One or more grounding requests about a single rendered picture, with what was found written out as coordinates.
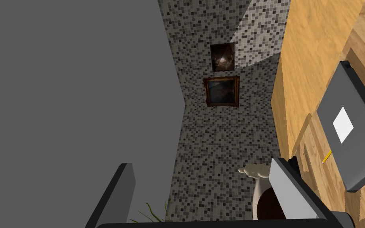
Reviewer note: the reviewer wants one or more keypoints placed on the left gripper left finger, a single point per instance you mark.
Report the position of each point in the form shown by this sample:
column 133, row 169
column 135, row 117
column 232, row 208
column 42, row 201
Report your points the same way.
column 114, row 198

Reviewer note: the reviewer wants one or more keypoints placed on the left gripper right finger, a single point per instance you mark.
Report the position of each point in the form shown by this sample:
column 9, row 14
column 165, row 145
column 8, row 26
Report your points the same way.
column 291, row 196

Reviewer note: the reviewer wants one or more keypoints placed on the white and brown vase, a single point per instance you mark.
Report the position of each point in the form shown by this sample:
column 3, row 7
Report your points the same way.
column 261, row 193

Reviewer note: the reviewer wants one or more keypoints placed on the green plant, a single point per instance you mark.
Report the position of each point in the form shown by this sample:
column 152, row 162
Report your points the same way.
column 152, row 213

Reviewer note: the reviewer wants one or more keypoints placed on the yellow pencil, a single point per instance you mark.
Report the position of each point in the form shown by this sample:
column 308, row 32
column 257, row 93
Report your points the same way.
column 327, row 156

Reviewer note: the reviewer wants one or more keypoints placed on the grey appliance with white square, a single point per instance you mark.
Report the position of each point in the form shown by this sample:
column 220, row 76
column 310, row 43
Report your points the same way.
column 347, row 126

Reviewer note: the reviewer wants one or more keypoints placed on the wooden cabinet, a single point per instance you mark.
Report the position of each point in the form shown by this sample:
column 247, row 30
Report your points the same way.
column 315, row 63

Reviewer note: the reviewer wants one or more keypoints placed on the brown framed wall picture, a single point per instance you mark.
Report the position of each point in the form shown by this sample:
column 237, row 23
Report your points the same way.
column 222, row 91

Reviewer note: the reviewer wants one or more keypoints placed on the dark frameless wall picture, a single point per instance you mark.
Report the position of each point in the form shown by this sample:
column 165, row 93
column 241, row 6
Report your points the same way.
column 222, row 57

